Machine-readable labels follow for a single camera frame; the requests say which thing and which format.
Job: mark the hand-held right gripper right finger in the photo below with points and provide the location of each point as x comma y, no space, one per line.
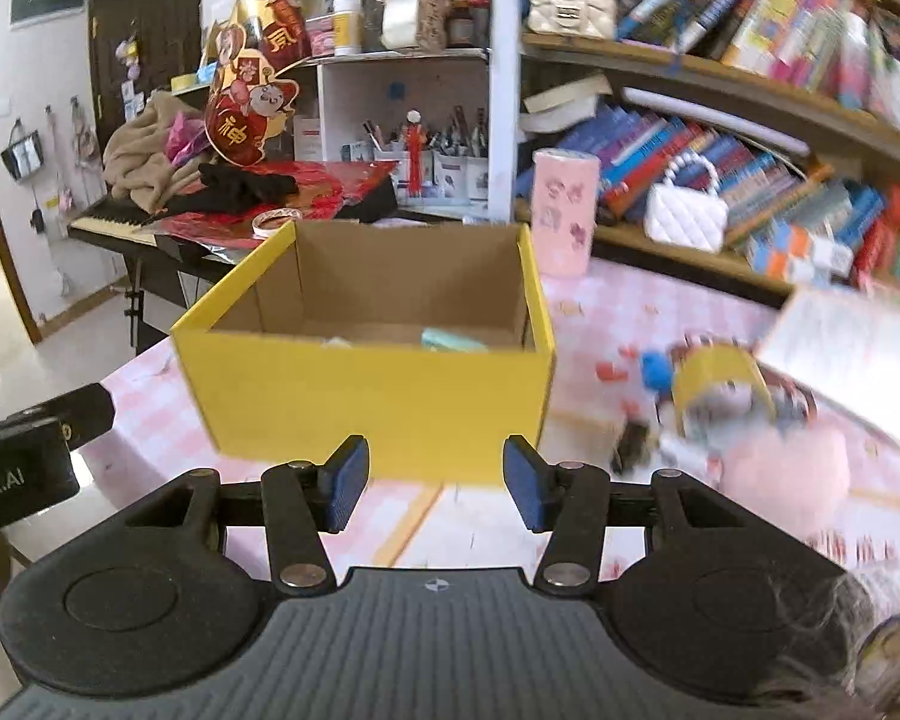
523,484

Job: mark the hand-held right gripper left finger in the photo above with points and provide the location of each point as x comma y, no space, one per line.
349,484

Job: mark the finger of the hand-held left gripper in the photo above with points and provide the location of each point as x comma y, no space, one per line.
75,412

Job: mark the yellow cardboard box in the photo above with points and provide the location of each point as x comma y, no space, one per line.
360,397

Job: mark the yellow tape roll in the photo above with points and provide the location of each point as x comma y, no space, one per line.
712,375

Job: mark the small dark object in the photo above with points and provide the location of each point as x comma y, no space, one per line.
634,446

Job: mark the black keyboard stand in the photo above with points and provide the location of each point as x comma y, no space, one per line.
136,300

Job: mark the teal packet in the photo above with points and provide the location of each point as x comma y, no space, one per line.
450,340

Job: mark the pink checkered tablecloth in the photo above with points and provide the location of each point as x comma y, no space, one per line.
607,330

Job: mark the black piano keyboard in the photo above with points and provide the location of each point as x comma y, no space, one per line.
112,229

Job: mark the pink fluffy plush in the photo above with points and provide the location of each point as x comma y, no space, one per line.
784,476

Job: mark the beige cloth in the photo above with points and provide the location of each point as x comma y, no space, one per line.
139,157

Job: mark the black hanging tote bag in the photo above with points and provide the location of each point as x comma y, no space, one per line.
21,154

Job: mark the white tape roll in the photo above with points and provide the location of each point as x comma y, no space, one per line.
274,223

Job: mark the pink card box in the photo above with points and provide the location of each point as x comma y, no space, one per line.
566,210

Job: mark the black fuzzy cloth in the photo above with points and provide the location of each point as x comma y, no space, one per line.
232,184

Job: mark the magenta plastic wrap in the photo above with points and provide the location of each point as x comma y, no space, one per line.
184,139

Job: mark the red paper sheet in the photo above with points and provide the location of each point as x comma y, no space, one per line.
330,184

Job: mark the white pen cup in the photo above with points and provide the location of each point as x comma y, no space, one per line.
448,178
388,176
478,180

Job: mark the open white book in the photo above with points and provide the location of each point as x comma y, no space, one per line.
832,349

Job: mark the red tassel figurine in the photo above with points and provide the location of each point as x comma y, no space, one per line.
415,146

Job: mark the white box with red label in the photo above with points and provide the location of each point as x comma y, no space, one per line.
307,139

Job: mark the stack of small boxes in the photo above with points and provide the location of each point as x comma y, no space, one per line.
795,255

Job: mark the red gold paper figure decoration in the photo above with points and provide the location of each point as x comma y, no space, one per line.
247,97

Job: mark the light fluffy hair tuft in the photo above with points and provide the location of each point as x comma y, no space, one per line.
855,652

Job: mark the row of colourful books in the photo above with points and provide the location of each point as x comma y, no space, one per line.
750,180
780,15

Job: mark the stack of flat white books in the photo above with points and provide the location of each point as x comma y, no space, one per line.
562,101

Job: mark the white cubby shelf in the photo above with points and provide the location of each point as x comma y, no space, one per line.
504,90

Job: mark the dark wooden door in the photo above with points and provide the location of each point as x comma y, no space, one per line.
146,15

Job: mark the white paper roll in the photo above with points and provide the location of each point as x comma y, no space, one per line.
712,116

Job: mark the wooden bookshelf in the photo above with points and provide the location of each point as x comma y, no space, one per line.
720,79

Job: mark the white plastic bottle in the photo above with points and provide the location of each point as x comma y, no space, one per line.
347,26

